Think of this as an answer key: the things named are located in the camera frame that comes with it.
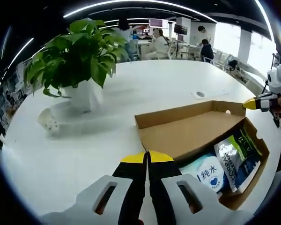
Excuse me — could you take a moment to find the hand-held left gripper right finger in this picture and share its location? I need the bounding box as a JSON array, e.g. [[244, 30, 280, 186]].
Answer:
[[147, 150, 220, 225]]

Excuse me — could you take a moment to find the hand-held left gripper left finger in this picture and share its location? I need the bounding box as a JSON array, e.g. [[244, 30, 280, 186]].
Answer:
[[76, 151, 147, 225]]

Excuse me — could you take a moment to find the white blue wet wipes pack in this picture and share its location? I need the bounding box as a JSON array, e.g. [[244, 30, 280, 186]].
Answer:
[[179, 153, 225, 194]]

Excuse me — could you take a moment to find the brown cardboard shoe box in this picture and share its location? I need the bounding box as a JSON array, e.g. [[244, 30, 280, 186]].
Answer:
[[134, 100, 270, 211]]

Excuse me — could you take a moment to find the black silver green pouch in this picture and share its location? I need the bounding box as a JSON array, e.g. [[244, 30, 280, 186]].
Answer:
[[213, 128, 263, 193]]

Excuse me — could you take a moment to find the white ceiling light strip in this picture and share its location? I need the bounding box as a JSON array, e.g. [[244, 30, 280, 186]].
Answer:
[[8, 37, 35, 68], [255, 0, 276, 40], [63, 0, 218, 23]]

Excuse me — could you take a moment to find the dark standing screen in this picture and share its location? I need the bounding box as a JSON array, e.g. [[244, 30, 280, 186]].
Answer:
[[174, 24, 188, 34]]

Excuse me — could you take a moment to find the green potted plant white pot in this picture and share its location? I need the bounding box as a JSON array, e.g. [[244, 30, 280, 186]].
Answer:
[[23, 19, 129, 113]]

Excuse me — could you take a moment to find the pink wall screen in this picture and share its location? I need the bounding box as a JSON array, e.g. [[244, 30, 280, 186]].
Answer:
[[148, 18, 169, 28]]

